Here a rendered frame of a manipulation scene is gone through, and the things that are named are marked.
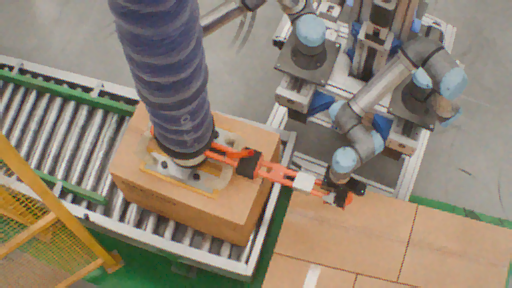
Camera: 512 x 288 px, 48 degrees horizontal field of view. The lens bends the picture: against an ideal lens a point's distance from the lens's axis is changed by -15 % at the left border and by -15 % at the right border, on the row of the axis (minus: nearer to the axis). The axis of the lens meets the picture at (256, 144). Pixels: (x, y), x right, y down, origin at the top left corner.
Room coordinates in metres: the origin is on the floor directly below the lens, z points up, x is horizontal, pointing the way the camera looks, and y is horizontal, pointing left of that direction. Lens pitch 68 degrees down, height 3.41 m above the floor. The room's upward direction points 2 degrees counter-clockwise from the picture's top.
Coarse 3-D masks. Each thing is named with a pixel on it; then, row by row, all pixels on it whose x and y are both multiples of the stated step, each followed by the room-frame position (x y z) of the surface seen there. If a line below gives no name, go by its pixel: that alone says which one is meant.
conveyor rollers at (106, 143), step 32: (32, 96) 1.48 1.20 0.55; (32, 128) 1.29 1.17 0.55; (64, 128) 1.28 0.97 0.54; (96, 128) 1.27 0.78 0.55; (32, 160) 1.11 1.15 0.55; (64, 160) 1.10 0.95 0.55; (96, 160) 1.10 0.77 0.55; (128, 224) 0.78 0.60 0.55; (256, 224) 0.78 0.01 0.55; (224, 256) 0.63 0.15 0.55
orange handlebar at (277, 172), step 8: (152, 128) 1.02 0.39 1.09; (216, 144) 0.95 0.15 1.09; (208, 152) 0.92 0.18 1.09; (224, 160) 0.88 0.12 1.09; (232, 160) 0.88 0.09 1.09; (264, 160) 0.88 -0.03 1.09; (272, 168) 0.84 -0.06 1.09; (280, 168) 0.84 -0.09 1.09; (264, 176) 0.82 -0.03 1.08; (272, 176) 0.81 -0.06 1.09; (280, 176) 0.81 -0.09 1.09; (288, 184) 0.78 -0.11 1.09; (320, 184) 0.78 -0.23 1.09; (312, 192) 0.75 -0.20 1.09; (320, 192) 0.75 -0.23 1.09; (352, 200) 0.71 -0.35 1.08
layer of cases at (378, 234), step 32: (288, 224) 0.78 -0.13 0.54; (320, 224) 0.77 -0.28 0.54; (352, 224) 0.76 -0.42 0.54; (384, 224) 0.75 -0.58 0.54; (416, 224) 0.74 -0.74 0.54; (448, 224) 0.72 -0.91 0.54; (480, 224) 0.70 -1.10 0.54; (288, 256) 0.63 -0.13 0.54; (320, 256) 0.62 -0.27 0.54; (352, 256) 0.61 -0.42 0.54; (384, 256) 0.59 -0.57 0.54; (416, 256) 0.58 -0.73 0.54; (448, 256) 0.56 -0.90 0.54; (480, 256) 0.53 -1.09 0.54
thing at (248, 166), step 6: (246, 156) 0.89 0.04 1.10; (252, 156) 0.89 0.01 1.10; (258, 156) 0.89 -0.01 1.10; (240, 162) 0.87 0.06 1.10; (246, 162) 0.87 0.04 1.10; (252, 162) 0.87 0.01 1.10; (258, 162) 0.86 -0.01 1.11; (234, 168) 0.85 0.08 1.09; (240, 168) 0.85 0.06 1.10; (246, 168) 0.85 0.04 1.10; (252, 168) 0.85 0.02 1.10; (258, 168) 0.84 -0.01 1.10; (240, 174) 0.83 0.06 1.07; (246, 174) 0.83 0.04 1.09; (252, 174) 0.82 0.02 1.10
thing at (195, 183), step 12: (156, 156) 0.95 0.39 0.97; (168, 156) 0.95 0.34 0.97; (144, 168) 0.90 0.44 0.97; (156, 168) 0.90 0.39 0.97; (168, 168) 0.90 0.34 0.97; (192, 168) 0.90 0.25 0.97; (168, 180) 0.85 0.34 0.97; (180, 180) 0.85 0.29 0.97; (192, 180) 0.85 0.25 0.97; (204, 192) 0.80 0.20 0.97; (216, 192) 0.80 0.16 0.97
